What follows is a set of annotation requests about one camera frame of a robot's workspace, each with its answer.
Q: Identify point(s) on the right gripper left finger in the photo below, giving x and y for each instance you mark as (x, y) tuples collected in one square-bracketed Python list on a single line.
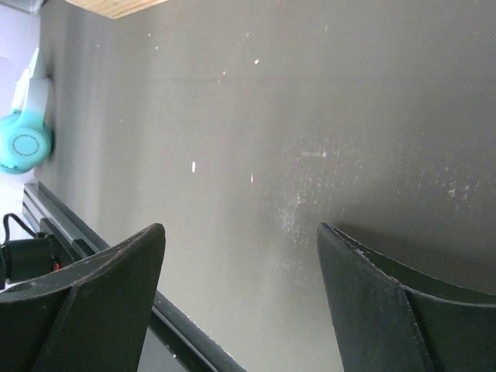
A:
[(89, 316)]

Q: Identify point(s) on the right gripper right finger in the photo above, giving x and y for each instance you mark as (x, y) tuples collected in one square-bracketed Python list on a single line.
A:
[(390, 317)]

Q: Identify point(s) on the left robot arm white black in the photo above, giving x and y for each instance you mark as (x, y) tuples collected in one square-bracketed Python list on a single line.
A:
[(24, 259)]

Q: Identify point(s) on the teal cat-ear headphones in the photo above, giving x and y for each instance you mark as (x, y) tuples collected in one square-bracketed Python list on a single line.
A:
[(26, 139)]

